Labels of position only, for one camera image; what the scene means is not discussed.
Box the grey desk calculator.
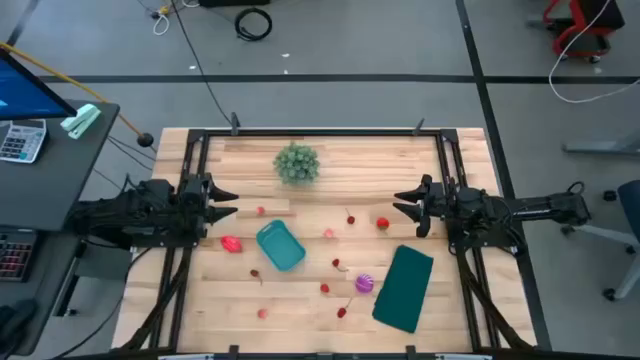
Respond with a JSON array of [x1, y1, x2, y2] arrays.
[[0, 118, 48, 165]]

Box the purple white striped ball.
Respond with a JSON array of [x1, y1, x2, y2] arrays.
[[354, 273, 375, 295]]

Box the mint green stapler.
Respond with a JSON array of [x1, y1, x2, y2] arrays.
[[60, 103, 102, 141]]

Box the green artificial plant ball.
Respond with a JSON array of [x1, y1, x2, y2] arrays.
[[272, 141, 321, 186]]

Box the black floor cable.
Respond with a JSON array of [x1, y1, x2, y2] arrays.
[[169, 0, 235, 126]]

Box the computer monitor blue screen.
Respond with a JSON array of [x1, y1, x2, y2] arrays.
[[0, 47, 79, 122]]

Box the black office desk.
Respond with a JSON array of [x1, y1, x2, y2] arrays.
[[0, 99, 121, 357]]

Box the backlit computer keyboard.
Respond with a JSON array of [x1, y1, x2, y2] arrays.
[[0, 230, 39, 284]]

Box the black box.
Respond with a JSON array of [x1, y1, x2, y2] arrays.
[[198, 0, 271, 8]]

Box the coiled black cable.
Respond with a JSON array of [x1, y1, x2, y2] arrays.
[[234, 6, 274, 43]]

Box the grey table foot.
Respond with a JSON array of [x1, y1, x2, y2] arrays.
[[562, 130, 640, 156]]

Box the yellow cable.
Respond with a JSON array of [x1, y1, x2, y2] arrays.
[[0, 41, 146, 139]]

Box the long white cable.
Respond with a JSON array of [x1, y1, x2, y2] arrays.
[[548, 0, 640, 105]]

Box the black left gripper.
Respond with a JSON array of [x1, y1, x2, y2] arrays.
[[179, 172, 240, 239]]

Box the short white looped cable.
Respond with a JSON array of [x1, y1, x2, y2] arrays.
[[151, 3, 172, 37]]

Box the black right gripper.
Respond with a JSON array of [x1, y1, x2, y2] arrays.
[[392, 173, 459, 239]]

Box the black aluminium table frame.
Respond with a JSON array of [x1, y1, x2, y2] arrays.
[[119, 112, 536, 360]]

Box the dark green folded cloth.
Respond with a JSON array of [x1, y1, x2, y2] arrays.
[[371, 244, 435, 335]]

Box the red and black cart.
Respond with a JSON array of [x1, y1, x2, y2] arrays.
[[527, 0, 626, 64]]

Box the blue office chair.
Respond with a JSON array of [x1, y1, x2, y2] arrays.
[[559, 179, 640, 302]]

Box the black computer mouse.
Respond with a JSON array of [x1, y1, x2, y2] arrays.
[[0, 298, 39, 346]]

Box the teal plastic tupperware container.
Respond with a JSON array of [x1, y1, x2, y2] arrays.
[[255, 219, 307, 273]]

